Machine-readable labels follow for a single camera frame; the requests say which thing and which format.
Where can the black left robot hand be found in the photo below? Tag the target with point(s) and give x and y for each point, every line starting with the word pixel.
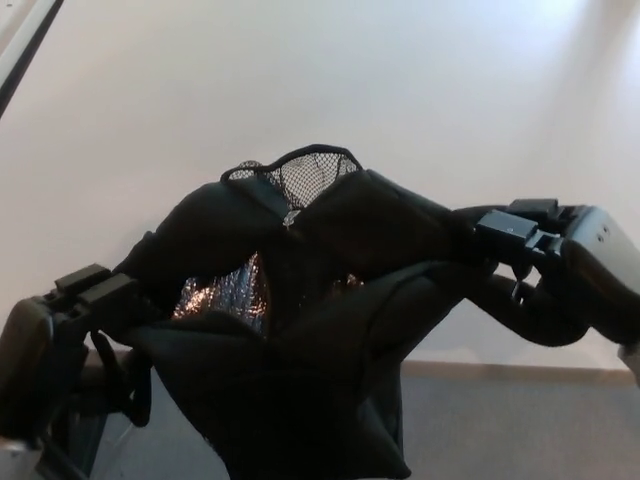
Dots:
pixel 30 360

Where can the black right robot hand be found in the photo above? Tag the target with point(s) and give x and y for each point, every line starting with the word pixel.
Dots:
pixel 595 270

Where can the black fabric lunch bag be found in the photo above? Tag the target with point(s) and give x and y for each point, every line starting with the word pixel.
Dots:
pixel 310 350

